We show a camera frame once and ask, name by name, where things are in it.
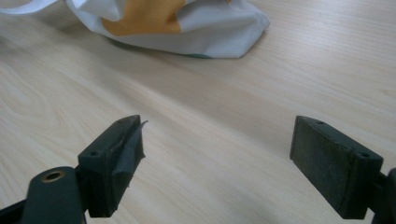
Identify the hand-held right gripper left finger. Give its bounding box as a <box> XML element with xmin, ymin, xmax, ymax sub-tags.
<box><xmin>77</xmin><ymin>114</ymin><xmax>149</xmax><ymax>218</ymax></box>

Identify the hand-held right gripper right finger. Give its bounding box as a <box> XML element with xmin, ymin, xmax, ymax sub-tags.
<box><xmin>289</xmin><ymin>115</ymin><xmax>385</xmax><ymax>220</ymax></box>

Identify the white and orange cloth bag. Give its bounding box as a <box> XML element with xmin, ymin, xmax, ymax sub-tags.
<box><xmin>0</xmin><ymin>0</ymin><xmax>271</xmax><ymax>60</ymax></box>

